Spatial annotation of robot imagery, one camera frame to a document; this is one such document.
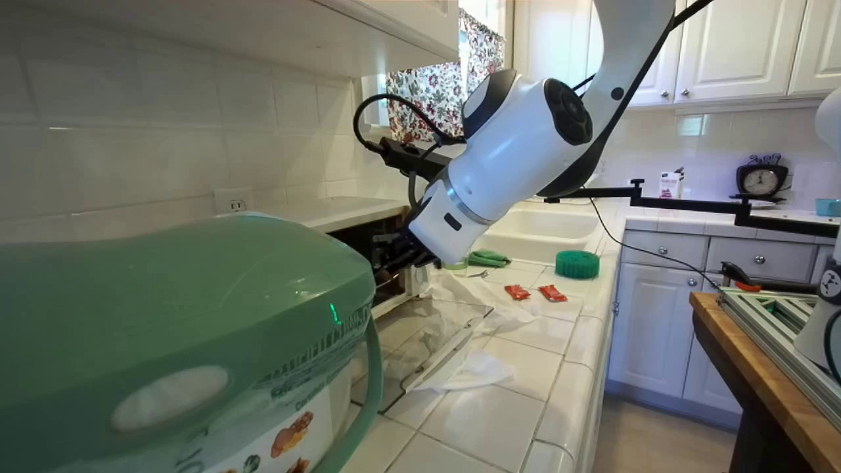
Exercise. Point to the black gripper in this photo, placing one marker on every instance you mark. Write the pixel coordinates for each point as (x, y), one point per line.
(409, 250)

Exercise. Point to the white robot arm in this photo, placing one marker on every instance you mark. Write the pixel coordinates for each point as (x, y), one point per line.
(527, 149)

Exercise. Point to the white toaster oven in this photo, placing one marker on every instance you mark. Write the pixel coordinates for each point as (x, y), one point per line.
(385, 254)

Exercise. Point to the glass oven door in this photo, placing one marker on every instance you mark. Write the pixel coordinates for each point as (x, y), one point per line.
(429, 330)

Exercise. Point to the small teal object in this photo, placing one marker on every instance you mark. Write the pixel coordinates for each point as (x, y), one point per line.
(828, 210)

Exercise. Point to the red sauce packet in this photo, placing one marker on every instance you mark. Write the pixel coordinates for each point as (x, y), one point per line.
(552, 294)
(516, 294)

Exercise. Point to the white kitchen sink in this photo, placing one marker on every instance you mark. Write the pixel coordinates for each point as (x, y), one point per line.
(538, 233)

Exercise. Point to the white plastic sheet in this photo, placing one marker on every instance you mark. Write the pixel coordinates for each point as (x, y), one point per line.
(470, 371)

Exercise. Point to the teal round container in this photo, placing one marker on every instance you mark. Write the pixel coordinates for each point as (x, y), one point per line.
(577, 263)

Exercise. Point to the floral patterned curtain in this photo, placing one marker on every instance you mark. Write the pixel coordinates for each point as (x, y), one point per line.
(449, 79)

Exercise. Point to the green plastic bin lid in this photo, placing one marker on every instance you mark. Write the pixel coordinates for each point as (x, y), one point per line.
(174, 324)

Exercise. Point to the white lower cabinets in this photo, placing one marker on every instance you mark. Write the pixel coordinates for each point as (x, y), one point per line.
(667, 324)

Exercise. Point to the small soap dispenser bottle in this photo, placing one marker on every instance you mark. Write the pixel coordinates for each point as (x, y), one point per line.
(671, 185)

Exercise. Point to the black round table clock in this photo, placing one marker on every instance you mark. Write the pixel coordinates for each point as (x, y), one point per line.
(761, 179)

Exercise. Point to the green and white tray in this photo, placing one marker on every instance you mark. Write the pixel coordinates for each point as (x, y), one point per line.
(778, 330)

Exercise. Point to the wooden table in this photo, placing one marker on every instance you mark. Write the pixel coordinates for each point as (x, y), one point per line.
(772, 396)

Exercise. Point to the white machine with black label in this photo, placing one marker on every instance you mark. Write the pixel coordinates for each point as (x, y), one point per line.
(828, 298)

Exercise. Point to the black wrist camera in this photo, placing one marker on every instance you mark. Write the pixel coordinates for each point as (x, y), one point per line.
(412, 160)

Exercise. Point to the white wall cabinet underside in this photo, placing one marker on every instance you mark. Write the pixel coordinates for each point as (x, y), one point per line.
(291, 30)

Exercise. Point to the white upper wall cabinets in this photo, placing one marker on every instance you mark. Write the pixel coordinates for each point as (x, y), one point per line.
(736, 44)

